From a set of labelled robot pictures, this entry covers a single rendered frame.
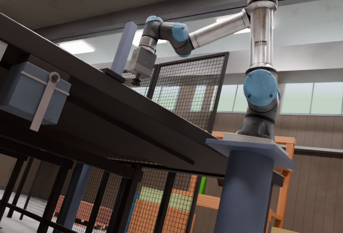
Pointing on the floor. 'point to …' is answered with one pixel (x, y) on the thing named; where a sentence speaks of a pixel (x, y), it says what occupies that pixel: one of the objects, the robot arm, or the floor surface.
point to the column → (246, 184)
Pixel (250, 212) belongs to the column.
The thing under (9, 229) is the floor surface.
